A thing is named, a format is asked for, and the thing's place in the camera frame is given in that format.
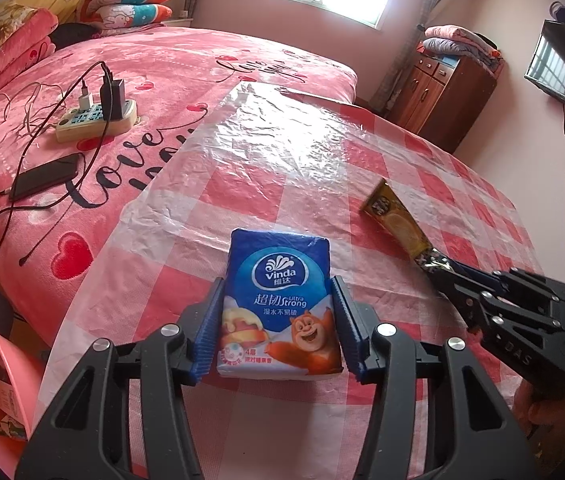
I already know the thin white cable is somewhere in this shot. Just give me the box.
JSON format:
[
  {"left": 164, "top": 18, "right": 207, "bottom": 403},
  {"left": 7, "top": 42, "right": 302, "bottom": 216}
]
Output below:
[{"left": 0, "top": 82, "right": 63, "bottom": 201}]

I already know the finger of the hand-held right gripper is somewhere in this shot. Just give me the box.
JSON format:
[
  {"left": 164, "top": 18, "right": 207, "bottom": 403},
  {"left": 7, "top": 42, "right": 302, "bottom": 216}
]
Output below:
[
  {"left": 425, "top": 265, "right": 508, "bottom": 335},
  {"left": 429, "top": 257, "right": 565, "bottom": 302}
]

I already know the black cable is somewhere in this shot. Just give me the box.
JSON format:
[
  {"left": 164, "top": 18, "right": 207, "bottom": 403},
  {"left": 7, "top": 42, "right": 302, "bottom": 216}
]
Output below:
[{"left": 0, "top": 60, "right": 113, "bottom": 301}]

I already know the blue pocket tissue pack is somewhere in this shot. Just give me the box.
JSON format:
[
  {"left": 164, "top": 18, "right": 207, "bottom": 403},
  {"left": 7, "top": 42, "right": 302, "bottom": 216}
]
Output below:
[{"left": 216, "top": 227, "right": 345, "bottom": 378}]

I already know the cream power strip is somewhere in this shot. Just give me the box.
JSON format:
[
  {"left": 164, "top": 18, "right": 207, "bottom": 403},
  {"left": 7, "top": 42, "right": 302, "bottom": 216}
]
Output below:
[{"left": 56, "top": 99, "right": 139, "bottom": 143}]

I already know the bed with pink cover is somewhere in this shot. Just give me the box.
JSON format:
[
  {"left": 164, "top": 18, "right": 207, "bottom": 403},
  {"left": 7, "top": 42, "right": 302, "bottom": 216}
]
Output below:
[{"left": 0, "top": 25, "right": 358, "bottom": 351}]

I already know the folded pink fleece blanket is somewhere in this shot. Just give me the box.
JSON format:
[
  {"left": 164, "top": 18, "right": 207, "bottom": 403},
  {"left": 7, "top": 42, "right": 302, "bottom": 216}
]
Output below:
[{"left": 0, "top": 7, "right": 60, "bottom": 103}]

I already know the folded blankets pile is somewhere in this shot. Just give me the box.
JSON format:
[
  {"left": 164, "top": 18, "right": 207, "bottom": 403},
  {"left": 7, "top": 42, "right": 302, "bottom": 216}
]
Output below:
[{"left": 422, "top": 24, "right": 503, "bottom": 68}]

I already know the person's right hand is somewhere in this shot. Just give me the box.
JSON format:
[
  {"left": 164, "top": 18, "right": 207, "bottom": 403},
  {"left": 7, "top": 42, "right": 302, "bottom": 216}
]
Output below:
[{"left": 512, "top": 377, "right": 565, "bottom": 443}]

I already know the red white checked tablecloth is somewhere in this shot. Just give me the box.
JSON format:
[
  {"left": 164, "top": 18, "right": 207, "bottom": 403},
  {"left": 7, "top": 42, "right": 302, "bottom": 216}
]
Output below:
[{"left": 37, "top": 80, "right": 543, "bottom": 480}]

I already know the dark cloth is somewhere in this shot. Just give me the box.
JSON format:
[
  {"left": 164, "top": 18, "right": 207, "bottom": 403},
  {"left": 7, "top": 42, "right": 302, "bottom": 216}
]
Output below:
[{"left": 50, "top": 22, "right": 96, "bottom": 51}]

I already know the black smartphone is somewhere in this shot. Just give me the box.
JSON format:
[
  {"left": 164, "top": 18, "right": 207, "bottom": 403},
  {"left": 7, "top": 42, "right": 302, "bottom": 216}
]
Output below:
[{"left": 8, "top": 154, "right": 83, "bottom": 202}]

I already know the black wall television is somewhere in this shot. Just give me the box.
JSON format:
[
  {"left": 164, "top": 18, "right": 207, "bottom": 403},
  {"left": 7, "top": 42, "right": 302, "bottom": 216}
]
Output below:
[{"left": 525, "top": 19, "right": 565, "bottom": 131}]

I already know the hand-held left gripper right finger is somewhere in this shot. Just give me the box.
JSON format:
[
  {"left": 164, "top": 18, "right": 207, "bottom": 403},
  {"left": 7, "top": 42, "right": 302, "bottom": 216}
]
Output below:
[{"left": 329, "top": 275, "right": 543, "bottom": 480}]

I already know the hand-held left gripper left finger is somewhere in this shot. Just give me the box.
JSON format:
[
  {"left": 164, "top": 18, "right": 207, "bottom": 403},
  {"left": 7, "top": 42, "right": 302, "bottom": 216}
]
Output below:
[{"left": 15, "top": 276, "right": 226, "bottom": 480}]

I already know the brown wooden cabinet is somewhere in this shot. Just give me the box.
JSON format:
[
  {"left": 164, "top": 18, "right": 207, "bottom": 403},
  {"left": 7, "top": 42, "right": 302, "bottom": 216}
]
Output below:
[{"left": 387, "top": 52, "right": 505, "bottom": 153}]

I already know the yellow black sachet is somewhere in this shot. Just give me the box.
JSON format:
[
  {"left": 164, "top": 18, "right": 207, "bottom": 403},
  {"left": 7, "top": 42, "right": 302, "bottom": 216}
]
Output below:
[{"left": 359, "top": 179, "right": 445, "bottom": 273}]

